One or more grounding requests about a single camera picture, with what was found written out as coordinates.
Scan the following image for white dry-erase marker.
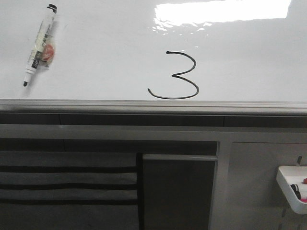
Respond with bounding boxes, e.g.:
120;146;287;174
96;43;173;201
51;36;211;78
23;4;57;87

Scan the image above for white glossy whiteboard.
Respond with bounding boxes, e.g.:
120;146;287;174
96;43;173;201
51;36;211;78
0;0;307;102

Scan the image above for grey aluminium whiteboard tray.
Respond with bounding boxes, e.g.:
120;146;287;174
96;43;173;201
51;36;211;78
0;99;307;116

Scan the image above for dark grey cabinet door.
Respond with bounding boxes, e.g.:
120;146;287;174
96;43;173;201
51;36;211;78
143;154;217;230

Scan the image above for grey drawer cabinet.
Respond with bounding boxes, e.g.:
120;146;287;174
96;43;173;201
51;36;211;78
0;151;144;230

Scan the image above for black marker in tray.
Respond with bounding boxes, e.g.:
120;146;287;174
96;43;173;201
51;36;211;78
290;184;301;200

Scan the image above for white plastic wall tray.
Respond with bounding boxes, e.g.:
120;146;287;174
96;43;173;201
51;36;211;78
276;166;307;215

